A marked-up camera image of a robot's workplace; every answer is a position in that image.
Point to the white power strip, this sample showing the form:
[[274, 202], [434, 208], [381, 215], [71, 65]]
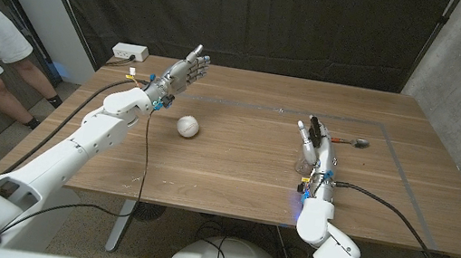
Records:
[[130, 51]]

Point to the black backdrop curtain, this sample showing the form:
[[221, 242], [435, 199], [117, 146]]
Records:
[[247, 17]]

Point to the white baseball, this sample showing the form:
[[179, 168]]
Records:
[[188, 126]]

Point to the black round floor fan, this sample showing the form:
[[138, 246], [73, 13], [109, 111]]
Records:
[[151, 212]]

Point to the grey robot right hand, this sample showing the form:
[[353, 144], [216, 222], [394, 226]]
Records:
[[326, 161]]

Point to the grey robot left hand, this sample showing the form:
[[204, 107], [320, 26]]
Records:
[[178, 77]]

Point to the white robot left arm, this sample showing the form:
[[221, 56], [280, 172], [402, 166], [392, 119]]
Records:
[[69, 164]]

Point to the black backdrop stand pole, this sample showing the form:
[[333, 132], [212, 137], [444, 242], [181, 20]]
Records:
[[66, 1], [432, 38]]

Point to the clear spray bottle black pump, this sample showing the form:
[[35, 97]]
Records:
[[315, 132]]

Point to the white table leg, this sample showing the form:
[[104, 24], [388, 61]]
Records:
[[119, 227]]

